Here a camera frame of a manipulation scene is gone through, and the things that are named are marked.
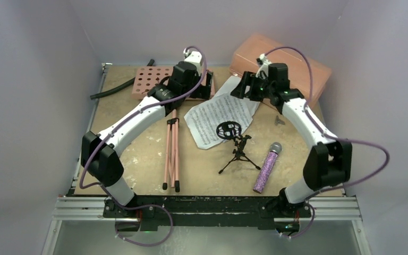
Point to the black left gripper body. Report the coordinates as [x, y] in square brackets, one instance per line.
[190, 89]

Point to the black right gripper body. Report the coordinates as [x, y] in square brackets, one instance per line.
[245, 84]

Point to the pink folding music stand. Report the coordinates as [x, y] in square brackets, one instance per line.
[145, 79]

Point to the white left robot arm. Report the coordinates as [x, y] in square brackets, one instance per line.
[100, 152]

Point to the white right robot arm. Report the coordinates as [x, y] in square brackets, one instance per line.
[329, 160]

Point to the sheet music paper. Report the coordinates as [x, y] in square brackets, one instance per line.
[203, 119]

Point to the small grey metal clip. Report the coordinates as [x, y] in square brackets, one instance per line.
[278, 121]

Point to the pink translucent storage box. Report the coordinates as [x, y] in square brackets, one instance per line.
[244, 59]

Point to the black mini microphone tripod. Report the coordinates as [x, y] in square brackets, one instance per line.
[231, 130]

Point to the purple glitter microphone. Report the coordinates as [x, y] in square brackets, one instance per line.
[268, 165]

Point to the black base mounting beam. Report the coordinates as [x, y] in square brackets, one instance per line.
[264, 213]

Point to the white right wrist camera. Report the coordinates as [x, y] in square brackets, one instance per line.
[263, 63]

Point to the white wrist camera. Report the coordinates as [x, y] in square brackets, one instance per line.
[263, 63]
[194, 57]

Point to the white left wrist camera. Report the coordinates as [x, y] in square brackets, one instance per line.
[194, 57]

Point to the aluminium frame rail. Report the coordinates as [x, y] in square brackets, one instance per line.
[79, 208]

